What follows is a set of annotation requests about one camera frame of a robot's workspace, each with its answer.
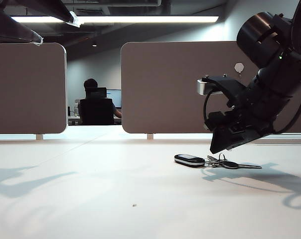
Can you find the white adhesive wall hook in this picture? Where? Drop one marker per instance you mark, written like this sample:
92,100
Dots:
239,67

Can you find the seated person in dark shirt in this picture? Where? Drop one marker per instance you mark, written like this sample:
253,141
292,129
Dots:
90,83

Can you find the long ceiling strip light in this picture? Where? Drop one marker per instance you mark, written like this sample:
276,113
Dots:
140,19

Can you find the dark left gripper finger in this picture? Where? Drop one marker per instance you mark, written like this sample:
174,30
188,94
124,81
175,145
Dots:
13,31
53,10

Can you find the black office chair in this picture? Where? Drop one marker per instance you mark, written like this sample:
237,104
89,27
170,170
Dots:
97,112

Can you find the white divider support bracket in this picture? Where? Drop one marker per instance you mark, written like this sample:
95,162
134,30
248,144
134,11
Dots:
39,137
149,136

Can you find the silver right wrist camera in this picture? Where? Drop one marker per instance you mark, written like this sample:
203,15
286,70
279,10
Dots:
202,87

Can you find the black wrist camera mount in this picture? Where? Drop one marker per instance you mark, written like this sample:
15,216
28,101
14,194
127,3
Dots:
230,85

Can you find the keys bunch with black fob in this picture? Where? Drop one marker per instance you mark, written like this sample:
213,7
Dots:
189,159

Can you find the brown fabric desk divider panel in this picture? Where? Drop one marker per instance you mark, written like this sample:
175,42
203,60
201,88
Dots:
26,89
160,92

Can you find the computer monitor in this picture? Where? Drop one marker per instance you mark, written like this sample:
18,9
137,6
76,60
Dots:
114,98

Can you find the white background office desk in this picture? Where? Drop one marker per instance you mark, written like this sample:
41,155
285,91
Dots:
74,121

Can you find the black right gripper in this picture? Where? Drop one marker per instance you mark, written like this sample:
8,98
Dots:
255,117

